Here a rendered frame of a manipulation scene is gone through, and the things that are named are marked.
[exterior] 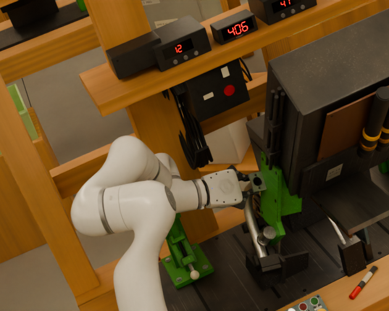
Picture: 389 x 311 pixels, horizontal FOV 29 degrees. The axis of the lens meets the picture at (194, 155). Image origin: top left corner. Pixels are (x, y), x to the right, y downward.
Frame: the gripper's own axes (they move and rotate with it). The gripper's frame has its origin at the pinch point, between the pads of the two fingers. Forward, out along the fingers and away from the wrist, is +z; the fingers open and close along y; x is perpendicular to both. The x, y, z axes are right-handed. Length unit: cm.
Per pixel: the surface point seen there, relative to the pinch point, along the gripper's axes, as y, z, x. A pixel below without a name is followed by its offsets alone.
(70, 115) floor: 149, 21, 321
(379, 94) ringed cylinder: 3, 11, -55
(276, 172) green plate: -0.9, 1.8, -12.9
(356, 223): -19.8, 16.8, -19.6
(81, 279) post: -10, -45, 50
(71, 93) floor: 175, 31, 343
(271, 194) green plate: -5.0, 2.5, -4.6
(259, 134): 15.5, 8.4, 4.0
